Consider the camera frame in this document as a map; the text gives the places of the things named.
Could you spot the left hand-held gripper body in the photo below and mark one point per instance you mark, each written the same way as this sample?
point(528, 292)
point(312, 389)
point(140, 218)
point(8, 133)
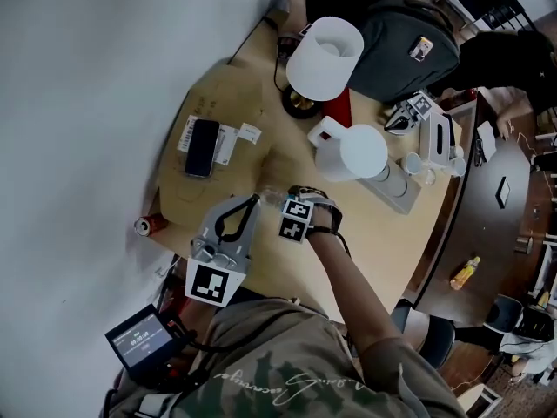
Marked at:
point(213, 283)

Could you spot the small clear glass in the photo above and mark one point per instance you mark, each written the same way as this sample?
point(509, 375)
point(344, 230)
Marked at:
point(428, 177)

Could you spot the dark wooden table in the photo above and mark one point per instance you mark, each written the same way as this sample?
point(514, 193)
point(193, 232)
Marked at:
point(483, 224)

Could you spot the person's right forearm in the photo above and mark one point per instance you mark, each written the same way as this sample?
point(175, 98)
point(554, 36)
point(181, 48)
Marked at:
point(344, 285)

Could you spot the small black cylinder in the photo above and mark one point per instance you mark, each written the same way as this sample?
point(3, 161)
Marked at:
point(524, 245)

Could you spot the white rectangular box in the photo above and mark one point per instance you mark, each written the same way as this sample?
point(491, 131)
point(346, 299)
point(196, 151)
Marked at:
point(435, 139)

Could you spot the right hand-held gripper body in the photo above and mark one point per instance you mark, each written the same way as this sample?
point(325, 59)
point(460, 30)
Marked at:
point(296, 220)

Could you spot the white label sheet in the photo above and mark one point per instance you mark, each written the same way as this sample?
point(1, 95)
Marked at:
point(228, 142)

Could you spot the black office chair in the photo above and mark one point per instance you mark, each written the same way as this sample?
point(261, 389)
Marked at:
point(435, 338)
point(505, 314)

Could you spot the white tray with round holders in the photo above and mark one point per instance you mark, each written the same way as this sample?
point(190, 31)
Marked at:
point(400, 192)

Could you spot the black square case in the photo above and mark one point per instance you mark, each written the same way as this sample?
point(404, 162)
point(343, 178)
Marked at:
point(504, 193)

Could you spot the small clear plastic cup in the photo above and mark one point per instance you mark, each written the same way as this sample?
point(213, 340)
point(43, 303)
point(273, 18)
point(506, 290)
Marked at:
point(273, 197)

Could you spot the person's printed t-shirt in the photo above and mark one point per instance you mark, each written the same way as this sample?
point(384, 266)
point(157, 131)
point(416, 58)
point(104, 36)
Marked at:
point(283, 364)

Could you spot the white table lamp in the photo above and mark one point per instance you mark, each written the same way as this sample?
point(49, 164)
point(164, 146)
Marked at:
point(322, 63)

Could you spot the white paper sheet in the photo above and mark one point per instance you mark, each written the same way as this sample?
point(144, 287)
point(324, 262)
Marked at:
point(487, 139)

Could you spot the black screen device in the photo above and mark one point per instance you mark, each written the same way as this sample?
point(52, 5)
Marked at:
point(141, 342)

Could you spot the spare hand-held gripper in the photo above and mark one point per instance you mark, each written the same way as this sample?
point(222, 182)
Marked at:
point(418, 109)

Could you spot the small white tag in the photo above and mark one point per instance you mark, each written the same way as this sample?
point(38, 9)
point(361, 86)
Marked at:
point(250, 133)

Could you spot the black smartphone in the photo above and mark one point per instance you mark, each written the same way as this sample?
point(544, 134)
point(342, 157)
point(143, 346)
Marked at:
point(202, 148)

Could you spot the grey backpack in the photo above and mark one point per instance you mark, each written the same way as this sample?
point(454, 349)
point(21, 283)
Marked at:
point(391, 46)

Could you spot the red soda can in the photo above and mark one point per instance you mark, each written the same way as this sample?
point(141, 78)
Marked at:
point(152, 225)

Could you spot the red book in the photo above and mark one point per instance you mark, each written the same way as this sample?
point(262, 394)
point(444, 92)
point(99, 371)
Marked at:
point(338, 105)

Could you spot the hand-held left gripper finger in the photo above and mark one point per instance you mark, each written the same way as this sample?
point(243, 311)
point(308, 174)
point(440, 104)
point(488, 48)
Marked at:
point(250, 229)
point(213, 218)

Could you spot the white cup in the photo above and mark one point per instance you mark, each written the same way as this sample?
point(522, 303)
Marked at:
point(413, 163)
point(458, 166)

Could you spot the yellow drink bottle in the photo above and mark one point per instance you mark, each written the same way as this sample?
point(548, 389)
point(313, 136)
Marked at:
point(465, 273)

